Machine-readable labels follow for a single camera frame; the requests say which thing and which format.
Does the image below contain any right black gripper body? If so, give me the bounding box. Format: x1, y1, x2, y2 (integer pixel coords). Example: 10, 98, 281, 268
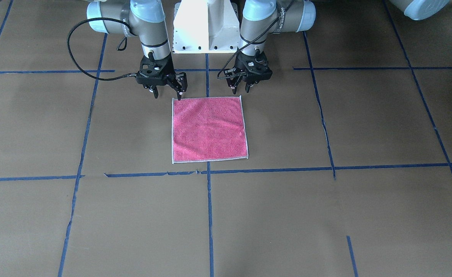
135, 52, 177, 87

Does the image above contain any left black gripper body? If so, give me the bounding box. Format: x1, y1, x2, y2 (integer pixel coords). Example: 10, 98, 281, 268
233, 52, 273, 83

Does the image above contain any pink towel with grey edge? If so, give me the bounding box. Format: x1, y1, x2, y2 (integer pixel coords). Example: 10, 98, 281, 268
171, 97, 249, 164

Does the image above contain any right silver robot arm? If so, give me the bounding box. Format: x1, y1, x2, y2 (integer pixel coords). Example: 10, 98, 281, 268
86, 0, 187, 100

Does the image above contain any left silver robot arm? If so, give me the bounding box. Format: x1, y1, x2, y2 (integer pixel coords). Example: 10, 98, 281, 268
217, 0, 316, 94

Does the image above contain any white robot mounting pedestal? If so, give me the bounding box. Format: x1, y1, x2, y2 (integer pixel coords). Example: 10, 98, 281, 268
172, 0, 240, 54

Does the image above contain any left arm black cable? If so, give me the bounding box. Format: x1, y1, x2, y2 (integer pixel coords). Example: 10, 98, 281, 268
217, 0, 296, 79

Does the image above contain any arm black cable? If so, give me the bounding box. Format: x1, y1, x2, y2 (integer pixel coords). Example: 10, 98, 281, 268
67, 17, 140, 82
217, 0, 296, 79

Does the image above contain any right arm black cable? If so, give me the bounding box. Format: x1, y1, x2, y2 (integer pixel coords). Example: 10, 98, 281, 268
67, 17, 140, 82

